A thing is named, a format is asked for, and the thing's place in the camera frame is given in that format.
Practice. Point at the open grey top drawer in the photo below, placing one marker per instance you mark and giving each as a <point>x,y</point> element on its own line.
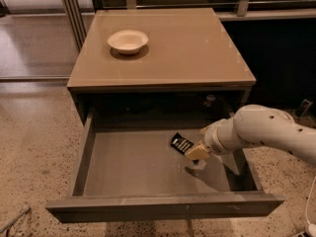
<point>126,170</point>

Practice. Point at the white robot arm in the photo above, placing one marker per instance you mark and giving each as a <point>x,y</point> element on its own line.
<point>253,126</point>

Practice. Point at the white ceramic bowl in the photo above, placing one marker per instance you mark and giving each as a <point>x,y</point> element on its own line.
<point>128,42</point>

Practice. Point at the metal shelf frame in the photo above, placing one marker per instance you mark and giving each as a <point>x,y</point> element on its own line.
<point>284,12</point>

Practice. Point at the grey rod on floor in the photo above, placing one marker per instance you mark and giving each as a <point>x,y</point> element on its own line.
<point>14,220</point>

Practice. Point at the black rxbar chocolate bar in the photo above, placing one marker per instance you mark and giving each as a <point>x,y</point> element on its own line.
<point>181,144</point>

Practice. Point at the small black floor device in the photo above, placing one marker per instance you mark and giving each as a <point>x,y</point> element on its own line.
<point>303,108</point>

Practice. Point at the brown cabinet with glass top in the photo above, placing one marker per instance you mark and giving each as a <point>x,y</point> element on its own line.
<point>188,49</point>

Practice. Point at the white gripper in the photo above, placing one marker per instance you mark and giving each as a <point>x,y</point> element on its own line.
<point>213,139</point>

